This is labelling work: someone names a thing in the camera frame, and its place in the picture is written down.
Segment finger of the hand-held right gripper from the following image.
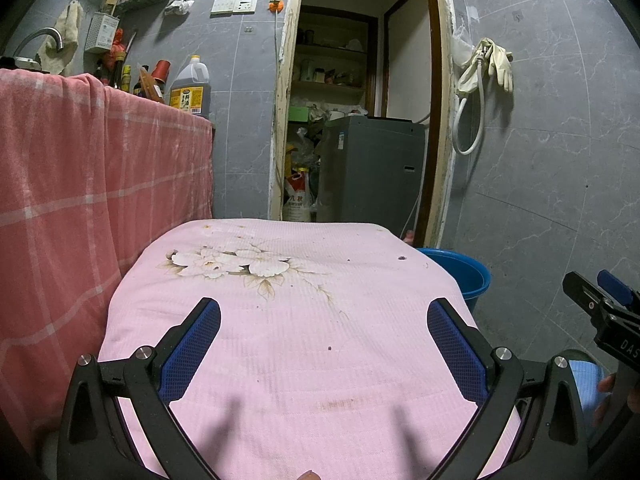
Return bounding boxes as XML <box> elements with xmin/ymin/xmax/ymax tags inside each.
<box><xmin>597</xmin><ymin>269</ymin><xmax>640</xmax><ymax>311</ymax></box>
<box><xmin>562</xmin><ymin>271</ymin><xmax>616</xmax><ymax>318</ymax></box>

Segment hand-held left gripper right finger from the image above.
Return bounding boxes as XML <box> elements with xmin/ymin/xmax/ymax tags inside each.
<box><xmin>426</xmin><ymin>297</ymin><xmax>587</xmax><ymax>480</ymax></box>

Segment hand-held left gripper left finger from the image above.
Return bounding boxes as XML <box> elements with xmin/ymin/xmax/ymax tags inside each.
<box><xmin>56</xmin><ymin>296</ymin><xmax>222</xmax><ymax>480</ymax></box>

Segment blue plastic bucket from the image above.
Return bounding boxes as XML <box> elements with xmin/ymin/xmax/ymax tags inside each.
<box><xmin>415</xmin><ymin>247</ymin><xmax>492</xmax><ymax>313</ymax></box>

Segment person's right hand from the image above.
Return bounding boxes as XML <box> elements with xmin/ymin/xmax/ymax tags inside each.
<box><xmin>595</xmin><ymin>372</ymin><xmax>618</xmax><ymax>427</ymax></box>

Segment pink floral blanket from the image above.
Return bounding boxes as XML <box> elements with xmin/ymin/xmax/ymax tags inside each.
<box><xmin>97</xmin><ymin>217</ymin><xmax>523</xmax><ymax>480</ymax></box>

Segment white rice bag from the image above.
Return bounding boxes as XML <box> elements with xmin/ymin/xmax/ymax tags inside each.
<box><xmin>284</xmin><ymin>167</ymin><xmax>315</xmax><ymax>223</ymax></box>

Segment grey washing machine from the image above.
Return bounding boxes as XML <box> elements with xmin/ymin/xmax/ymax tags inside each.
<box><xmin>317</xmin><ymin>116</ymin><xmax>428</xmax><ymax>238</ymax></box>

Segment salmon plaid cloth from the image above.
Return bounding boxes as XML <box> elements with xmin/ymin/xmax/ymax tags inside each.
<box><xmin>0</xmin><ymin>67</ymin><xmax>215</xmax><ymax>456</ymax></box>

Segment cream rubber gloves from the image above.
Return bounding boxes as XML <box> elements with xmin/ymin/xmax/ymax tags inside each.
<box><xmin>487</xmin><ymin>42</ymin><xmax>515</xmax><ymax>93</ymax></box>

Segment pile of plastic bags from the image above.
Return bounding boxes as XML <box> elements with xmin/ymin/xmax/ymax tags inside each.
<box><xmin>297</xmin><ymin>105</ymin><xmax>326</xmax><ymax>161</ymax></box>

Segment large cooking oil jug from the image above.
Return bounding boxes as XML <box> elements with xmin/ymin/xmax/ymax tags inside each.
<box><xmin>169</xmin><ymin>55</ymin><xmax>212</xmax><ymax>116</ymax></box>

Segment brown sauce packet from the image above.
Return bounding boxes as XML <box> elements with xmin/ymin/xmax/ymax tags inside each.
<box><xmin>134</xmin><ymin>69</ymin><xmax>166</xmax><ymax>103</ymax></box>

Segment white hanging plastic bag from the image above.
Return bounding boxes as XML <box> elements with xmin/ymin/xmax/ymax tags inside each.
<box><xmin>452</xmin><ymin>25</ymin><xmax>476</xmax><ymax>66</ymax></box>

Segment wooden shelf unit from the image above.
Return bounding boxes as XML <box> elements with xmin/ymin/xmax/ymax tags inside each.
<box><xmin>295</xmin><ymin>5</ymin><xmax>378</xmax><ymax>106</ymax></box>

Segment grey utensil holder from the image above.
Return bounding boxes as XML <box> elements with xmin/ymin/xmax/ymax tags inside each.
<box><xmin>84</xmin><ymin>11</ymin><xmax>121</xmax><ymax>55</ymax></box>

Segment beige hanging towel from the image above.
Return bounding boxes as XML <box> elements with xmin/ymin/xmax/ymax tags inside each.
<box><xmin>37</xmin><ymin>0</ymin><xmax>85</xmax><ymax>76</ymax></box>

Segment metal faucet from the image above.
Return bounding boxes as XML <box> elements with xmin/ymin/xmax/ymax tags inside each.
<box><xmin>12</xmin><ymin>27</ymin><xmax>65</xmax><ymax>61</ymax></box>

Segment white shower hose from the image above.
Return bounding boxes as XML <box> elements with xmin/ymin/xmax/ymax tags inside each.
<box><xmin>452</xmin><ymin>37</ymin><xmax>493</xmax><ymax>156</ymax></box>

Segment wooden door frame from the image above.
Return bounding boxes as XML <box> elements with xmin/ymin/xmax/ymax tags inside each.
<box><xmin>267</xmin><ymin>0</ymin><xmax>463</xmax><ymax>251</ymax></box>

